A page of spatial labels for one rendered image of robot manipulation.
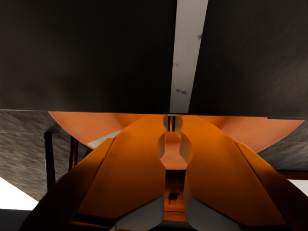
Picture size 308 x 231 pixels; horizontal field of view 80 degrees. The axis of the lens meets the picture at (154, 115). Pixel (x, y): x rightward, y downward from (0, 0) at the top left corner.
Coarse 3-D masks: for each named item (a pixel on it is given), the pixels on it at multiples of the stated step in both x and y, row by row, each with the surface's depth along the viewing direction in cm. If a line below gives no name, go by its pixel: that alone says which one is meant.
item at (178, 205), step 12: (168, 180) 24; (180, 180) 24; (168, 192) 23; (180, 192) 23; (168, 204) 22; (180, 204) 22; (168, 216) 20; (180, 216) 20; (180, 228) 22; (192, 228) 22
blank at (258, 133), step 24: (72, 120) 12; (96, 120) 12; (120, 120) 12; (216, 120) 12; (240, 120) 11; (264, 120) 11; (288, 120) 10; (96, 144) 14; (168, 144) 13; (264, 144) 12; (168, 168) 16
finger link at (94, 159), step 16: (96, 160) 8; (64, 176) 7; (80, 176) 7; (48, 192) 6; (64, 192) 6; (80, 192) 6; (48, 208) 6; (64, 208) 6; (32, 224) 5; (48, 224) 5; (64, 224) 5; (80, 224) 5; (96, 224) 5
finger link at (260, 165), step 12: (240, 144) 8; (252, 156) 8; (252, 168) 7; (264, 168) 7; (264, 180) 7; (276, 180) 7; (288, 180) 7; (276, 192) 6; (288, 192) 6; (300, 192) 6; (276, 204) 6; (288, 204) 6; (300, 204) 6; (288, 216) 6; (300, 216) 6; (288, 228) 5; (300, 228) 5
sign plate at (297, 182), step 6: (282, 174) 41; (288, 174) 41; (294, 174) 41; (300, 174) 41; (306, 174) 41; (294, 180) 41; (300, 180) 41; (306, 180) 41; (300, 186) 43; (306, 186) 43; (306, 192) 46
